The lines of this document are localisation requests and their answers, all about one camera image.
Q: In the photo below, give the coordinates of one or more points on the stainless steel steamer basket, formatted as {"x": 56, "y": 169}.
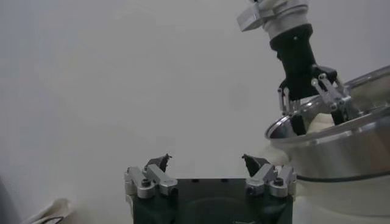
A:
{"x": 350, "y": 152}

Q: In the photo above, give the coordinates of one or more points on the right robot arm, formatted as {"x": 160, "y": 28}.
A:
{"x": 283, "y": 15}

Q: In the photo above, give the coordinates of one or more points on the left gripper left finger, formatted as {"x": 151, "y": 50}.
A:
{"x": 152, "y": 178}

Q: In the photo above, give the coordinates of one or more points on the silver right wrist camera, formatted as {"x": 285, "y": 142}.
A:
{"x": 250, "y": 18}

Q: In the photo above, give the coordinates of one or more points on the cream electric cooker base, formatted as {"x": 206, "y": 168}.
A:
{"x": 350, "y": 201}

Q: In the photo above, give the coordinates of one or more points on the cream folded cloth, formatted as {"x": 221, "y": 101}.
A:
{"x": 58, "y": 207}

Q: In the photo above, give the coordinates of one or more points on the white steamed baozi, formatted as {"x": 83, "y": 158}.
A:
{"x": 320, "y": 123}

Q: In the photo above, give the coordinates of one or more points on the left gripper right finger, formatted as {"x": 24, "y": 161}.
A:
{"x": 262, "y": 176}

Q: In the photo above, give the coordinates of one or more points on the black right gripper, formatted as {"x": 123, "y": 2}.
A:
{"x": 298, "y": 67}

